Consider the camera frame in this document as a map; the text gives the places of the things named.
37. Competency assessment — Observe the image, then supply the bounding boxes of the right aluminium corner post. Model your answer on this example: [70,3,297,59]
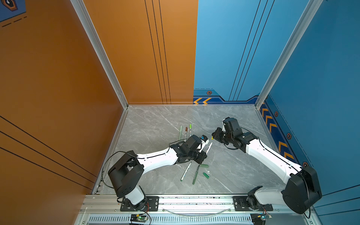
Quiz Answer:
[255,0,323,110]

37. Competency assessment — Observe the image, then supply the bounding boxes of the left aluminium corner post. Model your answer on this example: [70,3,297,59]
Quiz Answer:
[70,0,128,110]

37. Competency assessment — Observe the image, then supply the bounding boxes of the dark green capped pen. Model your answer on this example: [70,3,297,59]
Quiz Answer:
[192,164,209,185]

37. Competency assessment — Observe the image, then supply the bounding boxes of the left green circuit board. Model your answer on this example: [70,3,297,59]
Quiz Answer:
[129,214,150,225]

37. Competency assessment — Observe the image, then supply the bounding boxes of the white cable on rail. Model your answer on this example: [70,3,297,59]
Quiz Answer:
[162,208,231,217]

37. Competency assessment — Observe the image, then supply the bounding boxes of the right green circuit board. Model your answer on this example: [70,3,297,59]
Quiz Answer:
[251,214,272,225]

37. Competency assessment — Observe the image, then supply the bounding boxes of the aluminium front rail frame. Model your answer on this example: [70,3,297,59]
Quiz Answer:
[75,194,321,225]

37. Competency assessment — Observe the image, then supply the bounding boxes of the white pen brown end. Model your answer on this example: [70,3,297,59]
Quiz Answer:
[184,127,188,140]

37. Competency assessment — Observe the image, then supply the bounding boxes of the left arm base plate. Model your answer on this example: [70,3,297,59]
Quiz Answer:
[120,196,159,212]

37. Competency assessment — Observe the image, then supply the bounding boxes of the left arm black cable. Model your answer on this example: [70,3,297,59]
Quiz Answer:
[101,151,127,189]

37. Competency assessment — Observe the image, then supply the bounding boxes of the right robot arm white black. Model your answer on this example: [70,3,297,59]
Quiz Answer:
[212,117,323,214]

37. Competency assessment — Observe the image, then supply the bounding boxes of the white pen green tip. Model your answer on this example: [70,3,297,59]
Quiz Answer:
[180,162,192,182]

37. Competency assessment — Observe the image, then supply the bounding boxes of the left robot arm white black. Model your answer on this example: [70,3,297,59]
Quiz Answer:
[107,135,209,210]

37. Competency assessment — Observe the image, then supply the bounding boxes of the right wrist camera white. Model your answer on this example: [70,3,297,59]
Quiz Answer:
[222,119,228,132]

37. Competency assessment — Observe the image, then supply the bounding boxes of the aluminium corner post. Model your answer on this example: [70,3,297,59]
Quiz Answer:
[70,0,128,110]
[255,0,323,110]

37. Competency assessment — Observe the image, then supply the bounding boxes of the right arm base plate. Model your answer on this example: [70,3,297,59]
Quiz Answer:
[232,196,273,212]

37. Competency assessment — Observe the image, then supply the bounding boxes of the green circuit board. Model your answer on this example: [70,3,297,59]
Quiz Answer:
[129,214,150,225]
[251,214,272,225]

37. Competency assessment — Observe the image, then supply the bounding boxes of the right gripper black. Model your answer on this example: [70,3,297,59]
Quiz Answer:
[210,127,234,145]

